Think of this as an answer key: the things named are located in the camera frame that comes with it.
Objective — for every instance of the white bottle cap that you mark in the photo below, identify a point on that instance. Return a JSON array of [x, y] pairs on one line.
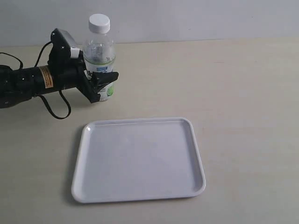
[[99, 24]]

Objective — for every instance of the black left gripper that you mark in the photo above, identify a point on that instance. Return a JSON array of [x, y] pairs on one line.
[[72, 73]]

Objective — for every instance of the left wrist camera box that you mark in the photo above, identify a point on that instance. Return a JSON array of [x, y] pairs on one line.
[[64, 46]]

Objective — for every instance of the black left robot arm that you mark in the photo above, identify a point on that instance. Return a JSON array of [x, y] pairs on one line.
[[17, 86]]

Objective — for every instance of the clear plastic drink bottle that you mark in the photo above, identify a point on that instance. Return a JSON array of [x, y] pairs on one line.
[[99, 54]]

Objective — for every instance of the white rectangular plastic tray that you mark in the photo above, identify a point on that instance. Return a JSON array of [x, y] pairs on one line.
[[137, 159]]

